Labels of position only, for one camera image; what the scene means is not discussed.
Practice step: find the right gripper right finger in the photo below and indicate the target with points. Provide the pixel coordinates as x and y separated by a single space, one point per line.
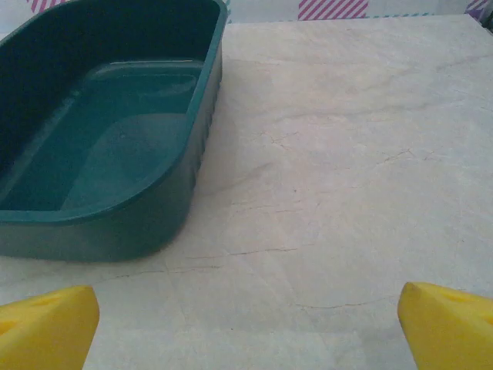
450 331

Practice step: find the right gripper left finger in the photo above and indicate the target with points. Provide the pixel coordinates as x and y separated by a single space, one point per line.
46 331

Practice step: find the teal plastic container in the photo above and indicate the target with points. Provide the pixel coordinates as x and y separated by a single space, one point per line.
115 154

